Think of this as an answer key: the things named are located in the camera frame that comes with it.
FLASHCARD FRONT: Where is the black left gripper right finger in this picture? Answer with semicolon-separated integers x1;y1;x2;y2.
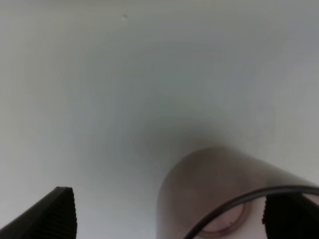
262;194;319;239

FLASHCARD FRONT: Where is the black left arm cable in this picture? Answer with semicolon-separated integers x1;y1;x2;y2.
183;185;319;239

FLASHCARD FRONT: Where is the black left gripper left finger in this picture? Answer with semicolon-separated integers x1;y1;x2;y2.
0;187;77;239

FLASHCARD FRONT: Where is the translucent purple plastic cup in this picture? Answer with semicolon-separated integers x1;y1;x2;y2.
156;147;319;239

